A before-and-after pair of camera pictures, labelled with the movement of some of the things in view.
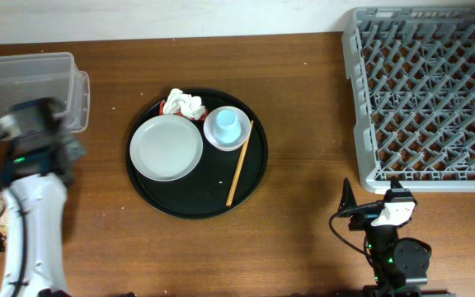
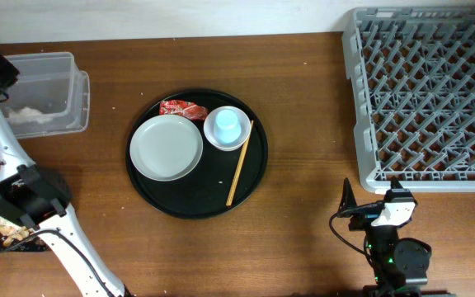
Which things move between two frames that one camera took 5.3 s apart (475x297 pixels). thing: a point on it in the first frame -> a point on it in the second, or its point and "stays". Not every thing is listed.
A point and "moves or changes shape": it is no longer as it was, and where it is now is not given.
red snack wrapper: x=202 y=117 stays
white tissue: x=191 y=106 moves or changes shape
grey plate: x=166 y=148 stays
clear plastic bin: x=2 y=82 stays
